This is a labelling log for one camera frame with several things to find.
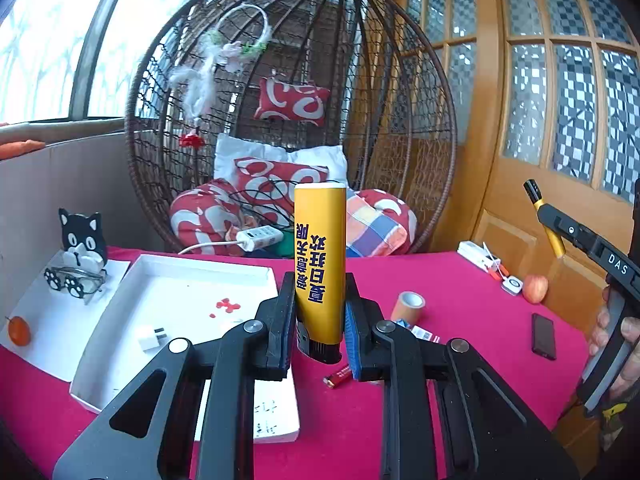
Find beige power cable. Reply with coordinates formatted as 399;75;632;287
177;240;246;256

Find small red white box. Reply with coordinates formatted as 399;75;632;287
400;319;442;345

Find white tray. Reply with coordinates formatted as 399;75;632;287
70;254;302;444

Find white power strip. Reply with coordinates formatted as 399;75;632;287
236;225;285;252

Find plaid cushion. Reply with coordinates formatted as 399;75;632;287
345;192;407;258

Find magenta tablecloth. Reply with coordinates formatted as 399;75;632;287
0;245;591;480

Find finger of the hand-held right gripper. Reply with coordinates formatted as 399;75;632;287
536;201;603;263

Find green cloth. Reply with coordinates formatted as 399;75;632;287
272;232;296;260

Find brown cardboard board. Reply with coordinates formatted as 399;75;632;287
0;132;166;291

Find flat red patterned cushion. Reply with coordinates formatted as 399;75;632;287
234;156;330;226

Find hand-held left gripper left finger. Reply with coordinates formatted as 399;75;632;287
52;271;298;480

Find eyeglasses with paw frames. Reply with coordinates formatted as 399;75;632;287
44;266;108;296

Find tan tape roll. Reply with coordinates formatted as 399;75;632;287
391;291;427;326

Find white rectangular box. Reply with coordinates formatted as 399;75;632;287
457;240;501;273

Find orange cloth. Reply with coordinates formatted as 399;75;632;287
0;139;47;161

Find window with metal frame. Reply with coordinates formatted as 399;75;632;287
0;0;211;126

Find red lighter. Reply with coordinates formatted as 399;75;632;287
322;366;353;390

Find black cat glasses holder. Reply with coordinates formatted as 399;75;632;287
57;208;108;281

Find red apple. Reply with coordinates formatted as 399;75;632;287
521;274;549;305

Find white feathered dreamcatcher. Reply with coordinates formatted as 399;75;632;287
167;4;273;131

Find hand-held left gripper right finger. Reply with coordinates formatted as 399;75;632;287
344;272;581;480

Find white paper sheet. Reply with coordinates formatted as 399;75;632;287
0;259;132;383

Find black phone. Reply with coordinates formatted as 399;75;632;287
531;313;557;361

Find round red patterned cushion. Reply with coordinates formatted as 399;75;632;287
169;178;251;256
357;188;418;256

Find black cable tangle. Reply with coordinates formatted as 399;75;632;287
227;172;301;228

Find yellow tube with black cap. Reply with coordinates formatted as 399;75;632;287
292;182;347;365

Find wooden glass panel door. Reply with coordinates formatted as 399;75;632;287
470;0;640;331
385;0;496;256

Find person's right hand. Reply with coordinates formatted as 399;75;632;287
588;285;640;396

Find orange tangerine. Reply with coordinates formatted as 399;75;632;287
7;316;33;347

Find small red patterned pillow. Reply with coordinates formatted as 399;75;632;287
252;76;332;127

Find white charger plug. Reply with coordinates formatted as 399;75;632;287
137;326;168;353

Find white pillow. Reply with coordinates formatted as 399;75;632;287
214;132;349;196

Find wicker hanging egg chair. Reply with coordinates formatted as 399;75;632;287
125;0;458;256

